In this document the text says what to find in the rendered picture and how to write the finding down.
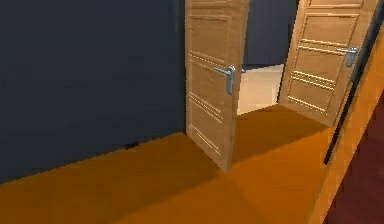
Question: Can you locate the light wooden room door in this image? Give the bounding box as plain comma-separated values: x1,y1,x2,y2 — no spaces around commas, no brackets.
277,0,381,128
184,0,250,173

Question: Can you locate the grey metal door handle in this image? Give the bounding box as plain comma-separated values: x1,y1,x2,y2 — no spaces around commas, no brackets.
213,64,237,96
336,46,360,68

